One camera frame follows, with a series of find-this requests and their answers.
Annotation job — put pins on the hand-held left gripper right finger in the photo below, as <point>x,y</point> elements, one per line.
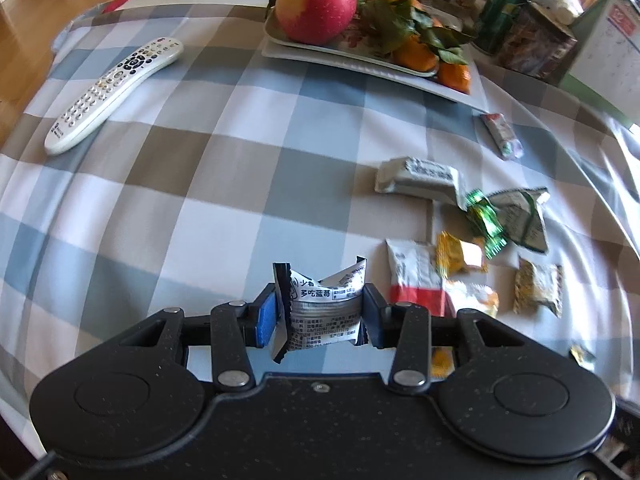
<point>374,315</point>

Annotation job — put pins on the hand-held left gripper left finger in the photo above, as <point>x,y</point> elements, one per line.
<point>266,317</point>

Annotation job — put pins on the black and white snack packet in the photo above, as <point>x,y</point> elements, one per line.
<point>325,320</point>

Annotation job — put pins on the red and white snack packet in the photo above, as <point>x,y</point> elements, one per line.
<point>412,270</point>

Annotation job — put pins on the yellow and white snack packet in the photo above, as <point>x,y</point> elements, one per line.
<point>472,296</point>

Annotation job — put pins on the gold foil candy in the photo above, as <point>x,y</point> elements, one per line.
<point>457,256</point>

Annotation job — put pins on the green foil candy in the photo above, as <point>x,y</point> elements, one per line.
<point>486,225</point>

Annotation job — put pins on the grey snack bar packet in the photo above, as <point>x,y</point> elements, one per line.
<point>425,180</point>

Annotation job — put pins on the brown patterned snack packet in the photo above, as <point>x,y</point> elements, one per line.
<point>537,285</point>

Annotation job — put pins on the white packet with green leaves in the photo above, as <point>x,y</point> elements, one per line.
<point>525,220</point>

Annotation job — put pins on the slim white and red packet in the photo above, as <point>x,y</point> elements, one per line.
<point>500,135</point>

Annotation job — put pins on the checked tablecloth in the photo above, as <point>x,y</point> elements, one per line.
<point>225,185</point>

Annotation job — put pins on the white rectangular plate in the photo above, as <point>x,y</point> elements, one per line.
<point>325,60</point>

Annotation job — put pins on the white rectangular tray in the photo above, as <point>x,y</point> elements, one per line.
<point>350,49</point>

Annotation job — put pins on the white remote control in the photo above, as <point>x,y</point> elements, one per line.
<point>110,95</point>

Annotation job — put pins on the green tangerine leaves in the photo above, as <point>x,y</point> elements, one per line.
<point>395,22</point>

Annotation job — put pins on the red apple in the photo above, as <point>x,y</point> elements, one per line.
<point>315,7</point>

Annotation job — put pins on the brown patterned box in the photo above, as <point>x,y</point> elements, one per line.
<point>535,45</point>

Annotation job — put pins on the green drink can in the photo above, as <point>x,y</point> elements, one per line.
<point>500,10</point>

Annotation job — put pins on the desk calendar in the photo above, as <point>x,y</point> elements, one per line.
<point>610,55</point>

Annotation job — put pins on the white cylindrical container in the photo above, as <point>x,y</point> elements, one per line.
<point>562,2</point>

